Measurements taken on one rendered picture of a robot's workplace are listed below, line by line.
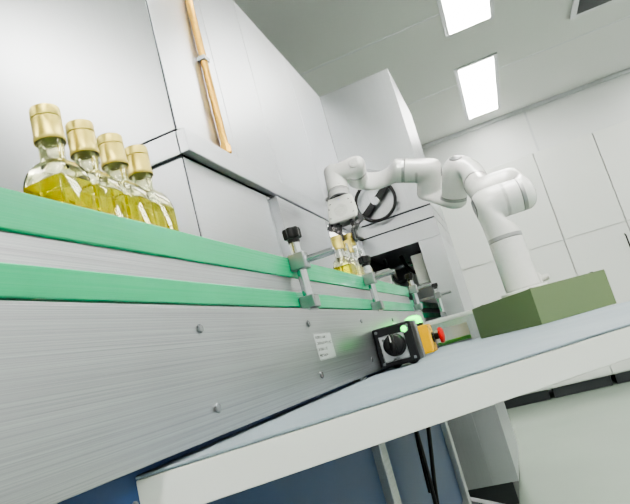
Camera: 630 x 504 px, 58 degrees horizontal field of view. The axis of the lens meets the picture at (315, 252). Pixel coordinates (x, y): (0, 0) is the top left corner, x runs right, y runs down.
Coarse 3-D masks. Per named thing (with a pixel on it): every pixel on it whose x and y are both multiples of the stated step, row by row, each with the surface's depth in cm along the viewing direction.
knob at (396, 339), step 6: (390, 336) 110; (396, 336) 111; (402, 336) 113; (384, 342) 112; (390, 342) 110; (396, 342) 111; (402, 342) 111; (384, 348) 112; (390, 348) 110; (396, 348) 111; (402, 348) 111; (390, 354) 111; (396, 354) 110
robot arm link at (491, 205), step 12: (480, 192) 161; (492, 192) 159; (504, 192) 158; (516, 192) 157; (480, 204) 159; (492, 204) 158; (504, 204) 157; (516, 204) 157; (480, 216) 160; (492, 216) 157; (504, 216) 158; (492, 228) 158; (504, 228) 156; (516, 228) 157; (492, 240) 158
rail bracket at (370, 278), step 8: (368, 256) 132; (360, 264) 132; (368, 264) 132; (368, 272) 131; (384, 272) 130; (392, 272) 130; (368, 280) 131; (376, 280) 131; (376, 296) 130; (376, 304) 129
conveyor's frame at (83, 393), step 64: (0, 320) 33; (64, 320) 38; (128, 320) 44; (192, 320) 53; (256, 320) 66; (320, 320) 88; (384, 320) 130; (0, 384) 32; (64, 384) 36; (128, 384) 42; (192, 384) 50; (256, 384) 61; (320, 384) 79; (0, 448) 31; (64, 448) 35; (128, 448) 40
